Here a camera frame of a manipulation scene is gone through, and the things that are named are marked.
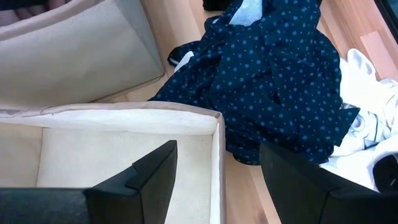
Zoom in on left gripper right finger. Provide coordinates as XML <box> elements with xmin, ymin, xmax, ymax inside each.
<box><xmin>259</xmin><ymin>141</ymin><xmax>398</xmax><ymax>224</ymax></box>

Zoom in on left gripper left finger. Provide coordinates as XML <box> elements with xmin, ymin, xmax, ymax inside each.
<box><xmin>0</xmin><ymin>139</ymin><xmax>178</xmax><ymax>224</ymax></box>

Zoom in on black striped sock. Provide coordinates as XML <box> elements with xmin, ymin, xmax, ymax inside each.
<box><xmin>372</xmin><ymin>154</ymin><xmax>398</xmax><ymax>193</ymax></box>

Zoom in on white sock teal stripes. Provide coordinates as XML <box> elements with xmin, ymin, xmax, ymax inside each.
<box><xmin>340</xmin><ymin>104</ymin><xmax>392</xmax><ymax>150</ymax></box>

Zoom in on long white sock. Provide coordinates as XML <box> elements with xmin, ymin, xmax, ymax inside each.
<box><xmin>320</xmin><ymin>48</ymin><xmax>398</xmax><ymax>192</ymax></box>

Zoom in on navy dotted shirt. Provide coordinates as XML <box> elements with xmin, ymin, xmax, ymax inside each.
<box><xmin>148</xmin><ymin>0</ymin><xmax>361</xmax><ymax>166</ymax></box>

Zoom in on black garment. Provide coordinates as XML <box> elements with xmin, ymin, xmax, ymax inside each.
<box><xmin>201</xmin><ymin>0</ymin><xmax>240</xmax><ymax>12</ymax></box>

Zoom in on beige fabric bin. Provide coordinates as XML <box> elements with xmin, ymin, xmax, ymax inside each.
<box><xmin>0</xmin><ymin>101</ymin><xmax>227</xmax><ymax>224</ymax></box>
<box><xmin>0</xmin><ymin>0</ymin><xmax>165</xmax><ymax>110</ymax></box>

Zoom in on black table edge rail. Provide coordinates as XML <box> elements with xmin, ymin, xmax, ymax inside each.
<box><xmin>374</xmin><ymin>0</ymin><xmax>398</xmax><ymax>43</ymax></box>

